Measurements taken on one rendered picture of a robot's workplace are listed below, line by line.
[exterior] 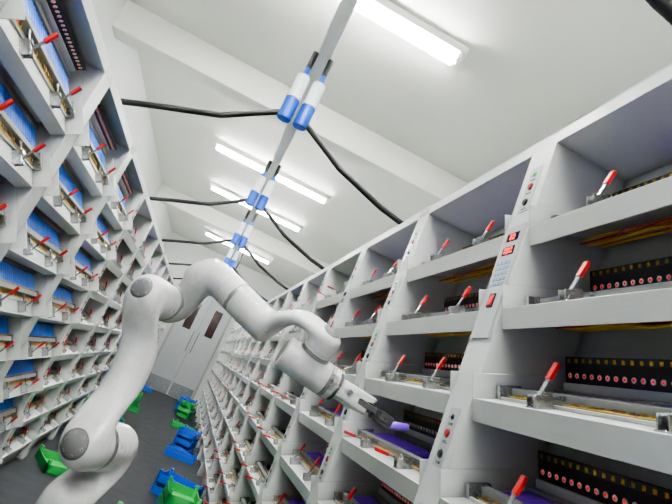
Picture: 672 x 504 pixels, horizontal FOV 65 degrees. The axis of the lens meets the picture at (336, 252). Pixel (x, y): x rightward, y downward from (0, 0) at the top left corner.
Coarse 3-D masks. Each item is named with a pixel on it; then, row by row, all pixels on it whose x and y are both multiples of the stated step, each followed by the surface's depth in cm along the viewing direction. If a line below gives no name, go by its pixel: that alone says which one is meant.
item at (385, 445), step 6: (366, 432) 164; (378, 438) 153; (378, 444) 151; (384, 444) 147; (390, 444) 144; (390, 450) 142; (396, 450) 138; (402, 450) 136; (414, 456) 128; (414, 462) 127; (414, 468) 122
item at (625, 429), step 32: (480, 384) 107; (512, 384) 109; (544, 384) 91; (576, 384) 105; (608, 384) 98; (640, 384) 91; (480, 416) 103; (512, 416) 93; (544, 416) 85; (576, 416) 79; (608, 416) 78; (640, 416) 76; (576, 448) 77; (608, 448) 71; (640, 448) 66
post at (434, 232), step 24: (432, 216) 190; (432, 240) 188; (456, 240) 190; (408, 288) 182; (432, 288) 185; (456, 288) 187; (384, 312) 185; (384, 336) 177; (408, 336) 179; (432, 336) 182; (384, 360) 176; (408, 360) 178; (360, 384) 174; (384, 408) 173; (408, 408) 175; (336, 432) 174; (336, 456) 166; (336, 480) 165; (360, 480) 167
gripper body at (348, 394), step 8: (344, 376) 131; (344, 384) 128; (352, 384) 129; (336, 392) 129; (344, 392) 128; (352, 392) 129; (360, 392) 129; (344, 400) 128; (352, 400) 128; (368, 400) 129; (376, 400) 130; (352, 408) 130; (360, 408) 128
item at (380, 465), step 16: (352, 432) 169; (384, 432) 171; (416, 432) 159; (352, 448) 156; (368, 448) 150; (368, 464) 141; (384, 464) 130; (384, 480) 129; (400, 480) 120; (416, 480) 114
